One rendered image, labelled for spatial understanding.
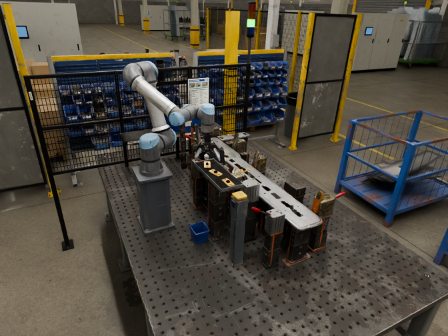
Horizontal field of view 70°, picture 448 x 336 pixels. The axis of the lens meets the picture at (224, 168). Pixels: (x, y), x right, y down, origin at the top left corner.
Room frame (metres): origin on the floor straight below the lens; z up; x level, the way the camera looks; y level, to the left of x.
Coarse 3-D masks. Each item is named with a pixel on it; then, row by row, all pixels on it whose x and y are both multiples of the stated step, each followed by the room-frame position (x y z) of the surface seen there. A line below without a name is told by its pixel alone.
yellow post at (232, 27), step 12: (228, 12) 3.17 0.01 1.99; (228, 24) 3.16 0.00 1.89; (228, 36) 3.16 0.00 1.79; (228, 48) 3.15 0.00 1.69; (228, 60) 3.14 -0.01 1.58; (228, 72) 3.14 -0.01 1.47; (228, 96) 3.14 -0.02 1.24; (228, 108) 3.14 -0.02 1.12; (228, 120) 3.14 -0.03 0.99; (228, 132) 3.14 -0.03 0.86
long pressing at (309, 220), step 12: (216, 144) 2.47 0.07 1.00; (228, 156) 2.24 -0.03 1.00; (240, 156) 2.25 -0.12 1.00; (252, 168) 2.04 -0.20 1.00; (264, 180) 1.87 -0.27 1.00; (264, 192) 1.72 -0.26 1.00; (276, 192) 1.72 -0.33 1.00; (276, 204) 1.58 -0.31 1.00; (300, 204) 1.59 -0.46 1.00; (288, 216) 1.46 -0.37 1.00; (312, 216) 1.47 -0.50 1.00; (300, 228) 1.36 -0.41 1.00
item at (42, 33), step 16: (16, 16) 7.32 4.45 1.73; (32, 16) 7.46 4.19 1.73; (48, 16) 7.60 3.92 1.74; (64, 16) 7.75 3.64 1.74; (32, 32) 7.43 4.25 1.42; (48, 32) 7.57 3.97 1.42; (64, 32) 7.72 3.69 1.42; (32, 48) 7.40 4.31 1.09; (48, 48) 7.54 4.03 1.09; (64, 48) 7.69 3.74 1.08; (80, 48) 7.85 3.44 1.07
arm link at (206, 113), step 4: (204, 104) 1.74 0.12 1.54; (208, 104) 1.74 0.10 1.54; (200, 108) 1.73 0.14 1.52; (204, 108) 1.70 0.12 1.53; (208, 108) 1.69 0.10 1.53; (212, 108) 1.71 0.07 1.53; (200, 112) 1.71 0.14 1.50; (204, 112) 1.69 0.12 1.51; (208, 112) 1.69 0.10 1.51; (212, 112) 1.70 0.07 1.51; (200, 116) 1.71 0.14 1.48; (204, 116) 1.70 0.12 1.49; (208, 116) 1.69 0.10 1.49; (212, 116) 1.70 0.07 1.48; (204, 120) 1.70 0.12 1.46; (208, 120) 1.69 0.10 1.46; (212, 120) 1.70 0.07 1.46; (204, 124) 1.70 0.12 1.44; (208, 124) 1.69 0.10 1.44; (212, 124) 1.71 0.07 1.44
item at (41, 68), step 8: (16, 64) 5.63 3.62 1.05; (32, 64) 5.68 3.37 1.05; (40, 64) 5.70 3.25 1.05; (32, 72) 5.51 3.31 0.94; (40, 72) 5.56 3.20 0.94; (48, 72) 5.61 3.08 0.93; (32, 80) 5.44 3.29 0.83; (40, 80) 5.55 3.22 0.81; (48, 80) 5.60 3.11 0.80; (40, 88) 5.23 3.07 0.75; (48, 88) 5.25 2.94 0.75; (40, 96) 5.19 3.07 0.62; (48, 96) 5.23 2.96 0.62
